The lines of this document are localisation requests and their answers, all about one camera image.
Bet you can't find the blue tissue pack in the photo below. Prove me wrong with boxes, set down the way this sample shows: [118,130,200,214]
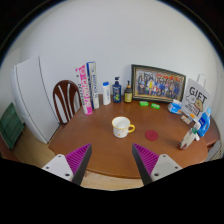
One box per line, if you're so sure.
[167,99,183,115]

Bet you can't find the green crate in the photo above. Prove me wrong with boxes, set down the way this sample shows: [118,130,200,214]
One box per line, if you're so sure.
[0,102,25,150]

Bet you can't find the blue detergent bottle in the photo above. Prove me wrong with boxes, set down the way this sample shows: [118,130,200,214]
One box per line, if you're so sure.
[197,107,213,138]

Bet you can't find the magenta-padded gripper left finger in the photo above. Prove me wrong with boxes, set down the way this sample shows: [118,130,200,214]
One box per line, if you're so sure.
[41,143,93,186]

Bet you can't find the dark wooden chair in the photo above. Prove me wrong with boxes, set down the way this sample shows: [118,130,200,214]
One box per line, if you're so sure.
[52,79,83,125]

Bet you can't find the dark pump bottle yellow label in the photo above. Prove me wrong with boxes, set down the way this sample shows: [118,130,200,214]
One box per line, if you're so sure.
[124,80,134,104]

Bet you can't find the white ribbed radiator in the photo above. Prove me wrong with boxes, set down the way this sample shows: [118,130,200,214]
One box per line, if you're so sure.
[206,139,224,163]

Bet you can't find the white refrigerator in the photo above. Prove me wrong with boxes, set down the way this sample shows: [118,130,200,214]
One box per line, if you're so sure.
[10,55,60,144]

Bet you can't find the clear bottle with green label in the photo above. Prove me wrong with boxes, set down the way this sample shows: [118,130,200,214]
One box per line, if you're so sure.
[178,122,202,150]

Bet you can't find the framed group photo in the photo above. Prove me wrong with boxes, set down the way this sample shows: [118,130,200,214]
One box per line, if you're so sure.
[130,64,187,104]

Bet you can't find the flat round red coaster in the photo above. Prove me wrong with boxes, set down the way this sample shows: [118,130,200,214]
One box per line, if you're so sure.
[144,129,159,142]

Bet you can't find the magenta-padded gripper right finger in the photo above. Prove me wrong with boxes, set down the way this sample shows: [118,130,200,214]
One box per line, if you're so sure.
[131,143,184,186]

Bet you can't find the white paper gift bag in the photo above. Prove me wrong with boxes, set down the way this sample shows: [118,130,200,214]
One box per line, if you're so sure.
[181,73,213,123]

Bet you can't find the small patterned pouch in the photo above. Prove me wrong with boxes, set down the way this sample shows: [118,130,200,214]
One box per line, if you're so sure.
[180,114,192,125]

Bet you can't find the dark blue pump bottle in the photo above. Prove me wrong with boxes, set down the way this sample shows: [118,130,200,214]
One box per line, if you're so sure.
[112,76,123,104]

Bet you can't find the tall white and green tube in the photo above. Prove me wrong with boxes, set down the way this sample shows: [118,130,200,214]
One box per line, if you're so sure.
[85,60,101,110]

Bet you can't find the white mug with yellow handle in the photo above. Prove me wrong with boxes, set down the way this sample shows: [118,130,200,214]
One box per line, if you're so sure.
[111,116,136,139]

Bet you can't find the white bottle with blue cap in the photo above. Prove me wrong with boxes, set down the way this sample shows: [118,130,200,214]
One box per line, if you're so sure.
[101,81,112,106]

